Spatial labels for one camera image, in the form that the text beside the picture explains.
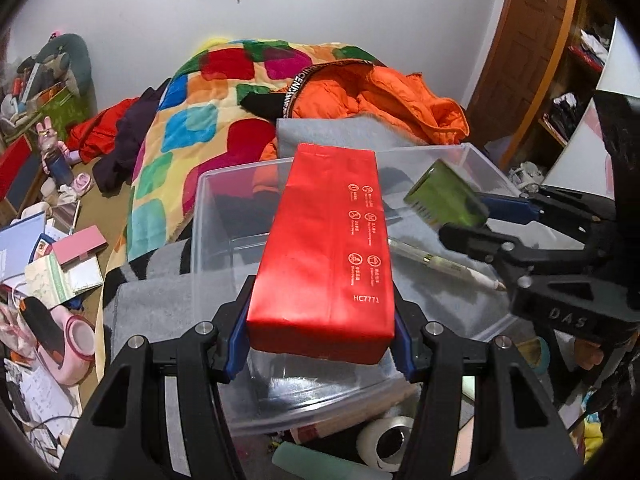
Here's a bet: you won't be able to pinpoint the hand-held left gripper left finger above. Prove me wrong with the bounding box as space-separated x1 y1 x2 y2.
57 275 258 480

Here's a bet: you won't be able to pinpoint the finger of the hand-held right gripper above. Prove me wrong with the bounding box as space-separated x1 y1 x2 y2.
475 185 621 246
439 224 593 293

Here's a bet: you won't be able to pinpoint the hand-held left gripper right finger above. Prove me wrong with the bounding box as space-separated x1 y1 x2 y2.
391 282 588 480

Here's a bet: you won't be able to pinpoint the white pen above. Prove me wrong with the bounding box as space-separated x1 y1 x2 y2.
387 238 507 292

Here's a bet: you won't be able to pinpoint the teal tape ring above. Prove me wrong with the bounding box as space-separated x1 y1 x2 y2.
515 337 552 376

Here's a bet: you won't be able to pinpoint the green small box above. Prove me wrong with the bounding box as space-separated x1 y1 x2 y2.
404 159 490 228

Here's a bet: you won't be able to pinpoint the clear plastic bin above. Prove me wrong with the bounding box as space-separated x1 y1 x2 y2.
191 142 531 436

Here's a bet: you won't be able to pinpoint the white tape roll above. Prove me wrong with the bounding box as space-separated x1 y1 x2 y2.
356 414 417 473

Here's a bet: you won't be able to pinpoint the red paper box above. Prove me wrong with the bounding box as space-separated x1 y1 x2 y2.
246 143 397 366

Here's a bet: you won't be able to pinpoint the pale green tube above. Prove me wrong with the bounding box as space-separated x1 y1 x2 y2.
271 441 373 480

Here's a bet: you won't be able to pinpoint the person's right hand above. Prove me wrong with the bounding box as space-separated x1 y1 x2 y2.
570 339 607 372

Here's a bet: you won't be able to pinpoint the white shoes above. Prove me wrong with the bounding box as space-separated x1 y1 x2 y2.
509 160 547 192

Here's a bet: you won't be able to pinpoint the white panel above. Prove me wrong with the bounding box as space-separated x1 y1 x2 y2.
544 20 640 198

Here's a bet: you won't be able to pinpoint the yellow cloth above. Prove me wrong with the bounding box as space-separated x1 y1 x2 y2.
581 410 607 463

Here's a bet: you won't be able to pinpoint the pink round device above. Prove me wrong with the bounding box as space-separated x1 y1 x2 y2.
22 297 97 386

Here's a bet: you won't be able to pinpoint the orange puffer jacket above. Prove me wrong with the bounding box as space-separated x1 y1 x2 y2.
257 59 471 196

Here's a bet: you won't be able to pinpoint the wooden door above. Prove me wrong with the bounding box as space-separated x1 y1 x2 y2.
465 0 581 146

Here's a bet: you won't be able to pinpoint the pink flat box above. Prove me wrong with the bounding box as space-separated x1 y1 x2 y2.
51 226 108 266

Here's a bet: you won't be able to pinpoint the pale green booklet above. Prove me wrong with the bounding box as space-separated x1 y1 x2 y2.
24 252 103 311

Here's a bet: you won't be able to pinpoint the white papers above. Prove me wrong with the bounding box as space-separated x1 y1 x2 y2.
5 360 81 441

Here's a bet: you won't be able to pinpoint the wooden shelf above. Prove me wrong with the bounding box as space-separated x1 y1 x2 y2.
537 0 621 148

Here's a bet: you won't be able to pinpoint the dark purple clothing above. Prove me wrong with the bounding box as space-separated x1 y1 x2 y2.
95 87 166 193

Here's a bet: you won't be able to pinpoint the colourful patchwork quilt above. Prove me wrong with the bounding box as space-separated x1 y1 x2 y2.
97 37 388 376

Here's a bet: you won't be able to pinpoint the pink small shoes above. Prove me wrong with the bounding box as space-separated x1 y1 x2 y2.
59 172 93 202

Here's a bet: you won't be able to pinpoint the blue white notebook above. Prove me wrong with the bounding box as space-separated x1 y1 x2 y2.
0 210 48 286

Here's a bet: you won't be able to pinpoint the red clothing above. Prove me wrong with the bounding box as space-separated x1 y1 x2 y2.
67 97 151 163

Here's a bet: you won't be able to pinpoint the bunny doll toy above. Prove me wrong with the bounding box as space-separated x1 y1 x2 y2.
35 116 76 186

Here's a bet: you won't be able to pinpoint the red and blue box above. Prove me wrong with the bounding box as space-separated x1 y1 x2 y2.
0 137 43 216

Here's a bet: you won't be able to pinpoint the green storage box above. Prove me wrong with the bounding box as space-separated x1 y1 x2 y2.
40 85 91 141

